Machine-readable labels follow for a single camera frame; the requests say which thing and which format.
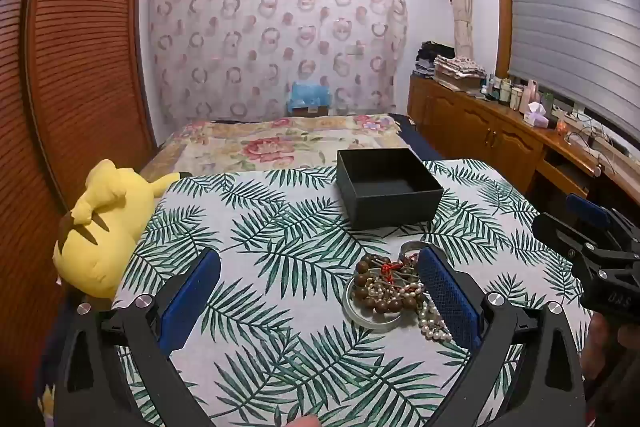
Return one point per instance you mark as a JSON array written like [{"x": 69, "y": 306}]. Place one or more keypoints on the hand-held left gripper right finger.
[{"x": 447, "y": 302}]

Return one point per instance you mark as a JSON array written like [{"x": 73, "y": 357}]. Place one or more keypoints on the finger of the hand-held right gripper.
[
  {"x": 590, "y": 209},
  {"x": 555, "y": 229}
]

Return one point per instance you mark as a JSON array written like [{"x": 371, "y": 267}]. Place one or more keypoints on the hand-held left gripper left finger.
[{"x": 192, "y": 297}]

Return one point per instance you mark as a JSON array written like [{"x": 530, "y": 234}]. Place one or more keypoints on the pale green jade bangle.
[{"x": 360, "y": 319}]

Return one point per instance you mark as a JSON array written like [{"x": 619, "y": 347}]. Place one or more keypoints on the black cardboard box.
[{"x": 390, "y": 212}]

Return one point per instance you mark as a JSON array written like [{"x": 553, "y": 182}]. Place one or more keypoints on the person's right hand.
[{"x": 607, "y": 347}]

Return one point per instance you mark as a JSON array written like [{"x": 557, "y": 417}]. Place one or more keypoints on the person's left hand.
[{"x": 306, "y": 422}]

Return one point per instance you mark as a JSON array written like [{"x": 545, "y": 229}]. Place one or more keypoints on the white power strip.
[{"x": 590, "y": 134}]

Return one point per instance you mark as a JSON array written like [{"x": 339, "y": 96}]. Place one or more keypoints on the small orange jar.
[{"x": 563, "y": 125}]

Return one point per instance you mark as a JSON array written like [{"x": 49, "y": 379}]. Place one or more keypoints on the leaf print tablecloth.
[{"x": 280, "y": 247}]

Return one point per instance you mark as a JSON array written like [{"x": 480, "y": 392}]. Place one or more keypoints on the yellow plush toy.
[{"x": 115, "y": 227}]

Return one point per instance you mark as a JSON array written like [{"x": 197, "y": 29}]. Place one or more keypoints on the pink tissue box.
[{"x": 536, "y": 117}]

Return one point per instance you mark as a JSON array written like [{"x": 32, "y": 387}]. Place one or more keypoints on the wooden cabinet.
[{"x": 480, "y": 132}]

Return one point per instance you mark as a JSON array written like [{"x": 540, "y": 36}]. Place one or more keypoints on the group of cosmetic bottles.
[{"x": 510, "y": 94}]

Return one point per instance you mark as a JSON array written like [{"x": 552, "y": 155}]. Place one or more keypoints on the dark blue sheet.
[{"x": 420, "y": 142}]

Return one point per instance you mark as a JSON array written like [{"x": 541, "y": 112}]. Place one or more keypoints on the floral bedspread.
[{"x": 260, "y": 147}]

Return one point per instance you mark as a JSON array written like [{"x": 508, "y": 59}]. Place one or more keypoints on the patterned folded cloths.
[{"x": 460, "y": 69}]

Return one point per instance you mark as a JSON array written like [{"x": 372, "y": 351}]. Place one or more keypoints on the grey window blind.
[{"x": 565, "y": 22}]

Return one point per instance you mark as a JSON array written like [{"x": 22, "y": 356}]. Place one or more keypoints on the dark folded clothes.
[{"x": 430, "y": 57}]

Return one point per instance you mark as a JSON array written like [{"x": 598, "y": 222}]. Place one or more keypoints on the brown cardboard box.
[{"x": 310, "y": 111}]

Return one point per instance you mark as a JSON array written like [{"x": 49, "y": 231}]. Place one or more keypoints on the blue plastic bag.
[{"x": 309, "y": 96}]

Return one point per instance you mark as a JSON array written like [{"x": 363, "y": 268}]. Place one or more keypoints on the wooden louvred wardrobe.
[{"x": 75, "y": 57}]

